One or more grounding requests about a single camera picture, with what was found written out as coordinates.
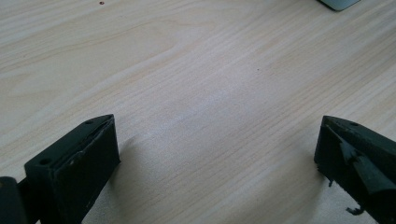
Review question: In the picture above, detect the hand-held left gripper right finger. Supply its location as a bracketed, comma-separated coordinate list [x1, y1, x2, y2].
[313, 115, 396, 224]

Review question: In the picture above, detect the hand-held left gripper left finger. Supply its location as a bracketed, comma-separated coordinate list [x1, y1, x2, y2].
[23, 114, 121, 224]

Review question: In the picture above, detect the grey flat object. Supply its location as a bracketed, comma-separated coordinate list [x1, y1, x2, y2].
[317, 0, 362, 12]

